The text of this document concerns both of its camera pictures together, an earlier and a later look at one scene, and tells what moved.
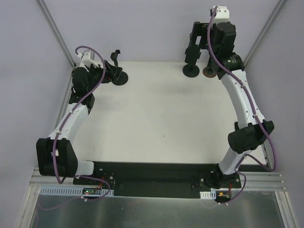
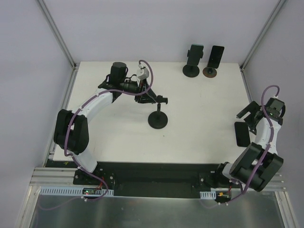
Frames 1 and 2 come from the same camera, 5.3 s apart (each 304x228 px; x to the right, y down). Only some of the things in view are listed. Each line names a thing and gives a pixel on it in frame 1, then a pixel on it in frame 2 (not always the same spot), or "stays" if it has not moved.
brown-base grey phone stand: [208, 72] stays
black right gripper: [197, 38] -> [253, 118]
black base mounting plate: [151, 178] stays
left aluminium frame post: [59, 37] stays
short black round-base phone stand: [191, 70] stays
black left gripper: [112, 69] -> [141, 94]
